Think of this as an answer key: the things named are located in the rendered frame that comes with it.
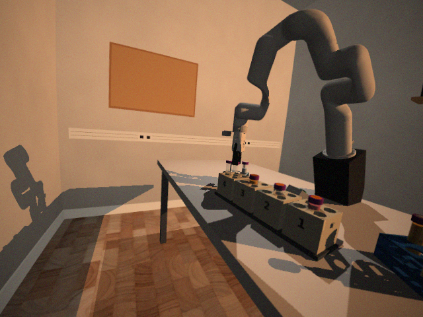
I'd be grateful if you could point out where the blue tube rack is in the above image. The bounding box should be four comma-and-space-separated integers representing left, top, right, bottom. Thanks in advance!
373, 233, 423, 298

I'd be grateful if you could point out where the tan bucket adapter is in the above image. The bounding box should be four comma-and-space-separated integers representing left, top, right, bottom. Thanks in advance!
253, 188, 302, 230
217, 172, 249, 201
233, 179, 273, 213
282, 199, 343, 255

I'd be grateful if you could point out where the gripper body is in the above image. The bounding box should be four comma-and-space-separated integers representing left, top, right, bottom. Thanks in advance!
232, 131, 247, 153

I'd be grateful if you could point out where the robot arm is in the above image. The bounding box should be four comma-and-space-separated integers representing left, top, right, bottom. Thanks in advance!
222, 9, 375, 159

